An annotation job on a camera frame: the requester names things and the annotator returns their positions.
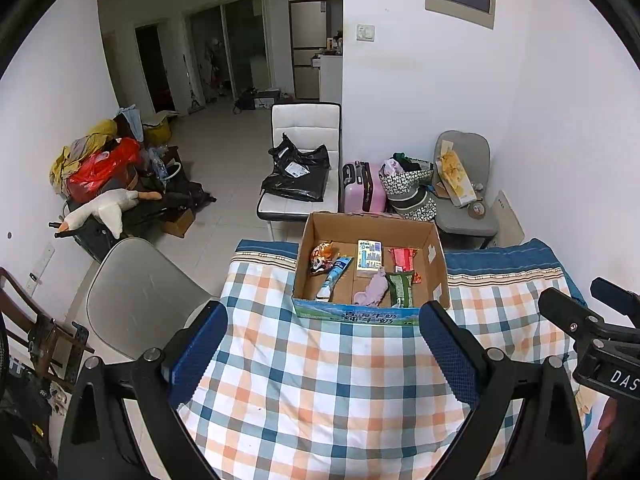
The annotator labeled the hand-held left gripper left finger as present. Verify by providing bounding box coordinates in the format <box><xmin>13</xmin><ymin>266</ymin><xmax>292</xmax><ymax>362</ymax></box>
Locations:
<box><xmin>57</xmin><ymin>301</ymin><xmax>229</xmax><ymax>480</ymax></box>

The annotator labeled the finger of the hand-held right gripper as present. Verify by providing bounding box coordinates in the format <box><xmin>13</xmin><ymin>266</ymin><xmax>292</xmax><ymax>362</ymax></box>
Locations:
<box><xmin>57</xmin><ymin>301</ymin><xmax>229</xmax><ymax>480</ymax></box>
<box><xmin>419</xmin><ymin>301</ymin><xmax>587</xmax><ymax>480</ymax></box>
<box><xmin>538</xmin><ymin>287</ymin><xmax>609</xmax><ymax>347</ymax></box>
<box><xmin>590</xmin><ymin>277</ymin><xmax>640</xmax><ymax>317</ymax></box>

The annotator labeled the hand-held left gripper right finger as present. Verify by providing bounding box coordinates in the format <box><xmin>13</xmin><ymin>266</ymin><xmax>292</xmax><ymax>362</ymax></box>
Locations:
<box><xmin>419</xmin><ymin>301</ymin><xmax>587</xmax><ymax>480</ymax></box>

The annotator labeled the green snack packet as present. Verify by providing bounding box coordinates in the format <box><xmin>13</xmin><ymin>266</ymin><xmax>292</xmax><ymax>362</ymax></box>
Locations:
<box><xmin>385</xmin><ymin>270</ymin><xmax>418</xmax><ymax>308</ymax></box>

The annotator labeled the purple sock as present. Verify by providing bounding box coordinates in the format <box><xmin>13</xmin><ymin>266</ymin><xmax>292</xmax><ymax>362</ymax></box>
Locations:
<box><xmin>352</xmin><ymin>267</ymin><xmax>390</xmax><ymax>307</ymax></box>

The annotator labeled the red snack packet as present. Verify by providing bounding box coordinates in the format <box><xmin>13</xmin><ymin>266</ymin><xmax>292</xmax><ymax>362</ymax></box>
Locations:
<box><xmin>389</xmin><ymin>247</ymin><xmax>418</xmax><ymax>274</ymax></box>

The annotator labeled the small blue yellow box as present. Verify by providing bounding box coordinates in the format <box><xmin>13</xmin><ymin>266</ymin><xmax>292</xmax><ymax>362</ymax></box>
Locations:
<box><xmin>356</xmin><ymin>240</ymin><xmax>385</xmax><ymax>275</ymax></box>

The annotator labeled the blue tube packet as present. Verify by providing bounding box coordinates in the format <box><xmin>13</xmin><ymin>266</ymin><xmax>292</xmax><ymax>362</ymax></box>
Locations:
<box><xmin>316</xmin><ymin>256</ymin><xmax>354</xmax><ymax>303</ymax></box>

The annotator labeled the orange panda snack packet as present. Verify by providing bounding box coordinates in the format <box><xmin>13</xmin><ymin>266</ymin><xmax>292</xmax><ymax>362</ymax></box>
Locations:
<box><xmin>309</xmin><ymin>241</ymin><xmax>338</xmax><ymax>276</ymax></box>

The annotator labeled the grey plastic chair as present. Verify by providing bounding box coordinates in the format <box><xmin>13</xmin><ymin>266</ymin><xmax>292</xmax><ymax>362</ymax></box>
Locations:
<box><xmin>86</xmin><ymin>237</ymin><xmax>221</xmax><ymax>361</ymax></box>

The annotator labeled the plaid blanket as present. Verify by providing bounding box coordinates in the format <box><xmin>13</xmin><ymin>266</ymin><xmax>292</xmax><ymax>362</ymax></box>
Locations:
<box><xmin>175</xmin><ymin>238</ymin><xmax>601</xmax><ymax>480</ymax></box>

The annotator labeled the small brown cardboard box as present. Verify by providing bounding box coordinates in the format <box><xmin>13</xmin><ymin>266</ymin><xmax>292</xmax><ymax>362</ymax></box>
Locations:
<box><xmin>162</xmin><ymin>207</ymin><xmax>196</xmax><ymax>238</ymax></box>

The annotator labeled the patterned folded bag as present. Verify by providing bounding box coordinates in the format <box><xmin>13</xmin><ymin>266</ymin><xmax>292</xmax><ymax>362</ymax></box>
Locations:
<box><xmin>390</xmin><ymin>185</ymin><xmax>438</xmax><ymax>222</ymax></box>

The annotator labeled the dark luggage pile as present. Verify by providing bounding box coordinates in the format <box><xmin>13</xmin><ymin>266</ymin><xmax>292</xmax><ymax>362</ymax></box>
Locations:
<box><xmin>62</xmin><ymin>145</ymin><xmax>218</xmax><ymax>263</ymax></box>

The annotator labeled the yellow snack packet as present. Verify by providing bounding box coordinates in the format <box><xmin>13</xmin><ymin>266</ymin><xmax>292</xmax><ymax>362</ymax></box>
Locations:
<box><xmin>435</xmin><ymin>149</ymin><xmax>476</xmax><ymax>208</ymax></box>

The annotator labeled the white goose plush toy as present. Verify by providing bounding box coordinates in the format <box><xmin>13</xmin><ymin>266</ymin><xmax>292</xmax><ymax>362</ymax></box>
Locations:
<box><xmin>54</xmin><ymin>189</ymin><xmax>163</xmax><ymax>240</ymax></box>

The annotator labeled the patterned tote bag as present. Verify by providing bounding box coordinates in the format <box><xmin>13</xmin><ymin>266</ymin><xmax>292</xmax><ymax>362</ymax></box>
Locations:
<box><xmin>378</xmin><ymin>159</ymin><xmax>435</xmax><ymax>196</ymax></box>

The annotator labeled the pink suitcase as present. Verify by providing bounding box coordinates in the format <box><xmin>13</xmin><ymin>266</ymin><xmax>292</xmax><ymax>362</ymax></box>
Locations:
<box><xmin>341</xmin><ymin>161</ymin><xmax>387</xmax><ymax>213</ymax></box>

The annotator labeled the wooden chair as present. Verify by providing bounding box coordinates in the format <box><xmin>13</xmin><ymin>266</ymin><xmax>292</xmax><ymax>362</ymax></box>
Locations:
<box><xmin>0</xmin><ymin>266</ymin><xmax>96</xmax><ymax>393</ymax></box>

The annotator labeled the grey padded chair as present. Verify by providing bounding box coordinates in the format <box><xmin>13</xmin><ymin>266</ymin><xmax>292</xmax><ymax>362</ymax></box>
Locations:
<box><xmin>432</xmin><ymin>131</ymin><xmax>500</xmax><ymax>238</ymax></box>

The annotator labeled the dark green cloth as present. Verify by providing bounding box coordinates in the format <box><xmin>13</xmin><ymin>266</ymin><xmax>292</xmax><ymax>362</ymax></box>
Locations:
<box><xmin>391</xmin><ymin>152</ymin><xmax>433</xmax><ymax>173</ymax></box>

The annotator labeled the clear plastic packaging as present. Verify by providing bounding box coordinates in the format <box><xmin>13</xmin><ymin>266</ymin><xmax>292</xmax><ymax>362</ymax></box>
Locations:
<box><xmin>147</xmin><ymin>145</ymin><xmax>181</xmax><ymax>181</ymax></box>

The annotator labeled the black plastic bag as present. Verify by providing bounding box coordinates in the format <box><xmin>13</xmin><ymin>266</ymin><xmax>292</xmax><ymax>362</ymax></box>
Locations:
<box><xmin>261</xmin><ymin>132</ymin><xmax>331</xmax><ymax>203</ymax></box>

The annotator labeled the red plastic bag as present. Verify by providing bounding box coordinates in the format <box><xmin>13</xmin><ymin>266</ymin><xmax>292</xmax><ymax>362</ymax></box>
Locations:
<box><xmin>67</xmin><ymin>137</ymin><xmax>143</xmax><ymax>203</ymax></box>

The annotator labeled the yellow bag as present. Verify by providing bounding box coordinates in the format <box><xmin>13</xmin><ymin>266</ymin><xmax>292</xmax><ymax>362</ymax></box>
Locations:
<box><xmin>142</xmin><ymin>112</ymin><xmax>178</xmax><ymax>146</ymax></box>

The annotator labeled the light blue cloth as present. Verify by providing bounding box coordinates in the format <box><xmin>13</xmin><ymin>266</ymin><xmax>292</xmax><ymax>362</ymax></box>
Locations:
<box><xmin>117</xmin><ymin>105</ymin><xmax>143</xmax><ymax>133</ymax></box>

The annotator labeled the yellow cloth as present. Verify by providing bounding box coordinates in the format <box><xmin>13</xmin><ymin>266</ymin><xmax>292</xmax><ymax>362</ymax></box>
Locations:
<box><xmin>49</xmin><ymin>119</ymin><xmax>118</xmax><ymax>196</ymax></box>

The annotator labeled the white padded chair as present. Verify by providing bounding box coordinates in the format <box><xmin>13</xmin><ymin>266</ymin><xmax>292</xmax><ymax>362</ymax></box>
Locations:
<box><xmin>257</xmin><ymin>102</ymin><xmax>342</xmax><ymax>226</ymax></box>

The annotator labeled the black floor bag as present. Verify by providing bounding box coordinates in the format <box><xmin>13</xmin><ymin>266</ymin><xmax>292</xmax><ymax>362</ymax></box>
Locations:
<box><xmin>232</xmin><ymin>87</ymin><xmax>258</xmax><ymax>113</ymax></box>

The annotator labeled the white counter cabinet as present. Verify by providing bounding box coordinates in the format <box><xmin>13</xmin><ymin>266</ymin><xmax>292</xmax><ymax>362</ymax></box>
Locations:
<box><xmin>320</xmin><ymin>55</ymin><xmax>343</xmax><ymax>103</ymax></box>

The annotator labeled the glass sliding door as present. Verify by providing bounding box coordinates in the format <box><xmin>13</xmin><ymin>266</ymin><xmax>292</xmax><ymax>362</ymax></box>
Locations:
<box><xmin>187</xmin><ymin>0</ymin><xmax>273</xmax><ymax>106</ymax></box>

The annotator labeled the refrigerator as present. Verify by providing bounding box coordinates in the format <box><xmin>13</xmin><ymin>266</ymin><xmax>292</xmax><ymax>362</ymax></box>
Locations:
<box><xmin>290</xmin><ymin>0</ymin><xmax>343</xmax><ymax>101</ymax></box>

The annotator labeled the white wall socket plate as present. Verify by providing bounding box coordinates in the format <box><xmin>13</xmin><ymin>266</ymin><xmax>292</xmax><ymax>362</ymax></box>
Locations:
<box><xmin>25</xmin><ymin>242</ymin><xmax>55</xmax><ymax>296</ymax></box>

